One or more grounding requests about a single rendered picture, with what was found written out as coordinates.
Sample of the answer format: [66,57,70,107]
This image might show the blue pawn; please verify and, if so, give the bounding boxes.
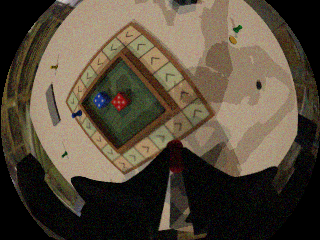
[72,111,83,117]

